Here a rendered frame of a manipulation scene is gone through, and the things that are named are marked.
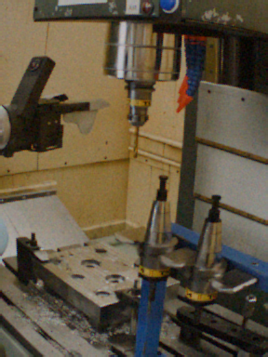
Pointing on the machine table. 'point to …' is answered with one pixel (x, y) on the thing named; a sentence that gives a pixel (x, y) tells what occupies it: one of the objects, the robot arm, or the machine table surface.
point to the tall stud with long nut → (247, 309)
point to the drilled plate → (95, 308)
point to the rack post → (150, 321)
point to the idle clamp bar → (255, 347)
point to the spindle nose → (140, 52)
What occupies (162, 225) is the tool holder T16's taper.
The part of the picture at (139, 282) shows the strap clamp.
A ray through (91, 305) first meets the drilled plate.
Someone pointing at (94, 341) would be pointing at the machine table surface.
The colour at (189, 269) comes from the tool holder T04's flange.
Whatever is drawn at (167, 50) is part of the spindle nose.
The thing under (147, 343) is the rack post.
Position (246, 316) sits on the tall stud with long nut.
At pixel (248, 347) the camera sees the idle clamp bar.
